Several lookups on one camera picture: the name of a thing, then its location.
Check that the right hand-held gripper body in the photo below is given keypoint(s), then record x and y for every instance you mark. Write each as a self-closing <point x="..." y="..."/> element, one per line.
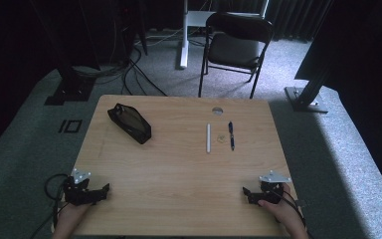
<point x="272" y="191"/>

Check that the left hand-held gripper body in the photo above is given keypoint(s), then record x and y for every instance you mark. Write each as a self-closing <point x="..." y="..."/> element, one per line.
<point x="79" y="194"/>

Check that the person's left hand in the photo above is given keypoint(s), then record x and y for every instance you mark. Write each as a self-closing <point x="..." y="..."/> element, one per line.
<point x="76" y="212"/>

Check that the person's right hand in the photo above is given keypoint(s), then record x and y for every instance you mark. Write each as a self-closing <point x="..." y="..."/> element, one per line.
<point x="283" y="212"/>

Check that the dark blue pen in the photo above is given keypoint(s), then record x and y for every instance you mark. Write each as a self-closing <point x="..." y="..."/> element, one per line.
<point x="231" y="135"/>

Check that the small clear eraser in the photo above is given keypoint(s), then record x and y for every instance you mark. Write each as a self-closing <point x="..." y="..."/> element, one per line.
<point x="221" y="139"/>

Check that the white pen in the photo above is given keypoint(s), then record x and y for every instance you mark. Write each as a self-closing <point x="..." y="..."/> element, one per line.
<point x="208" y="137"/>

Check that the black pencil case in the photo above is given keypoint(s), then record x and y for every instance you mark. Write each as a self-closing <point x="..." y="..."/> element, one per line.
<point x="130" y="123"/>

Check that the black stand with metal foot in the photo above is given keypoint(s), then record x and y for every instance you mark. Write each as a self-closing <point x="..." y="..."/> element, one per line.
<point x="306" y="96"/>

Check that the black stand base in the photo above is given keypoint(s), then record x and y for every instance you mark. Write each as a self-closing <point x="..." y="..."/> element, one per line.
<point x="71" y="91"/>

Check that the black folding chair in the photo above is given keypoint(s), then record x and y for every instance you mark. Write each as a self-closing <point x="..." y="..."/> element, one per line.
<point x="235" y="49"/>

